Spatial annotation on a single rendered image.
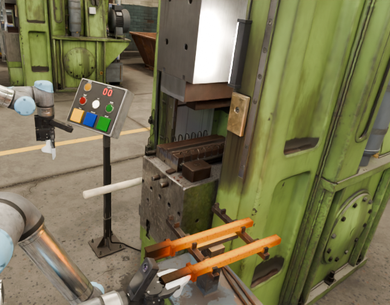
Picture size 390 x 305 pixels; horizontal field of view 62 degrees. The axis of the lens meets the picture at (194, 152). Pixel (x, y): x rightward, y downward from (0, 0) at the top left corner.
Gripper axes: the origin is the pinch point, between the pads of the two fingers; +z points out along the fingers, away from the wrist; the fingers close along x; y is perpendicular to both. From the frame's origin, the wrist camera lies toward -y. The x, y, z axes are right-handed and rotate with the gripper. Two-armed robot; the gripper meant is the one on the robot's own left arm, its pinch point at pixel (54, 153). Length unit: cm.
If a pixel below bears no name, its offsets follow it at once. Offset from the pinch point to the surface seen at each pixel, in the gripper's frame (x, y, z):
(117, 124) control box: -14.6, -34.0, -8.1
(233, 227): 81, -54, -3
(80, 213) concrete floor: -78, -19, 93
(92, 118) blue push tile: -24.8, -22.5, -8.6
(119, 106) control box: -17.5, -35.9, -17.8
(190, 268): 94, -31, -3
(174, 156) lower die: 25, -53, -5
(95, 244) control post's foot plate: -36, -25, 92
